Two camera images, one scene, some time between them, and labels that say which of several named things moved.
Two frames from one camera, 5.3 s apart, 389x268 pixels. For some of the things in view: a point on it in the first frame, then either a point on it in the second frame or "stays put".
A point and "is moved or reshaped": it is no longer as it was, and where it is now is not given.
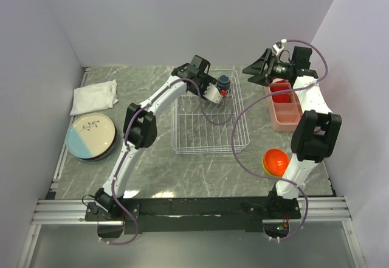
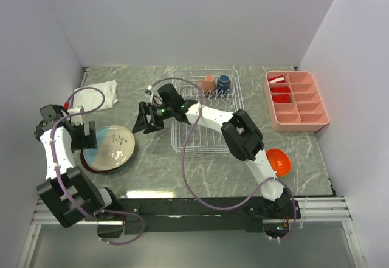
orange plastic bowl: x=276 y=161 stays put
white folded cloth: x=94 y=97 stays put
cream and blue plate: x=90 y=136 is moved or reshaped
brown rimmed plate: x=109 y=151 -> x=86 y=166
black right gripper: x=261 y=76 -> x=141 y=123
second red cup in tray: x=282 y=98 stays put
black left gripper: x=208 y=79 -> x=86 y=141
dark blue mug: x=223 y=82 stays put
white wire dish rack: x=200 y=126 stays put
